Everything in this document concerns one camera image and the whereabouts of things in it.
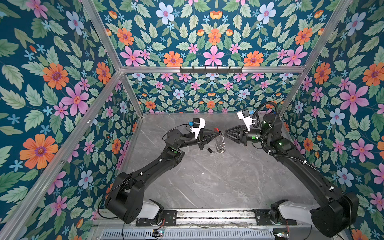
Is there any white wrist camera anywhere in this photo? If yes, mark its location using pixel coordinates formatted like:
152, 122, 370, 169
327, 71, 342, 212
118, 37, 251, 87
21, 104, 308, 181
189, 118, 206, 139
237, 110, 260, 131

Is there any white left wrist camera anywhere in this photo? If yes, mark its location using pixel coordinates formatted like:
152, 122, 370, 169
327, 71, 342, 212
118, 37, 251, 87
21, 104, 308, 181
189, 118, 206, 139

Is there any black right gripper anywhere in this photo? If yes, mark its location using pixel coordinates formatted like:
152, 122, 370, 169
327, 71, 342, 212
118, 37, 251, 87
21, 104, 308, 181
224, 124, 271, 148

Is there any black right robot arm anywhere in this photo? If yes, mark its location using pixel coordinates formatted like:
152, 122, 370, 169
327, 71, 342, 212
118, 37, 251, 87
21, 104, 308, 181
224, 102, 359, 238

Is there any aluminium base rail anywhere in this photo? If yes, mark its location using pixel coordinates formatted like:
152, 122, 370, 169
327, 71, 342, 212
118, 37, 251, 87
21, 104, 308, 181
92, 208, 340, 230

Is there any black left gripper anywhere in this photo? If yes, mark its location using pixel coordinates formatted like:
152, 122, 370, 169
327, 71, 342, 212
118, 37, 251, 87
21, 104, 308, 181
177, 128, 220, 152

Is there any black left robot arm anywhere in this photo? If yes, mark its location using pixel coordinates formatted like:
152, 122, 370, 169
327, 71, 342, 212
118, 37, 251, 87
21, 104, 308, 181
105, 129, 222, 226

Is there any black hook rail on wall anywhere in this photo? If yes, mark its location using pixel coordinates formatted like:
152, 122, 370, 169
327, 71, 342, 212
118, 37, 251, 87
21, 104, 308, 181
179, 66, 243, 74

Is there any white perforated cable duct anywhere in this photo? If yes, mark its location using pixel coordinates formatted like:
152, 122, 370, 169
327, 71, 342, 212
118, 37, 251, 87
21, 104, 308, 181
100, 229, 275, 240

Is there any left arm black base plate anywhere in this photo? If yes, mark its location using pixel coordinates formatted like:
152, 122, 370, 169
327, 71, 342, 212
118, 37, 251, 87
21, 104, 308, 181
135, 210, 178, 227

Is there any steel keyring with red handle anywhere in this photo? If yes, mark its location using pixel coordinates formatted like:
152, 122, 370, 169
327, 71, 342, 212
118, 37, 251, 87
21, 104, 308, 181
214, 128, 226, 154

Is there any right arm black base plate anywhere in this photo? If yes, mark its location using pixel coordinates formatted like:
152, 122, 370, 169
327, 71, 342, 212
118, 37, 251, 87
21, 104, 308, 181
252, 209, 298, 226

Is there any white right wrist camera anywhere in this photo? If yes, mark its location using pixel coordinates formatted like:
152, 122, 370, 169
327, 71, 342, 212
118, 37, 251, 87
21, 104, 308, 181
237, 110, 260, 131

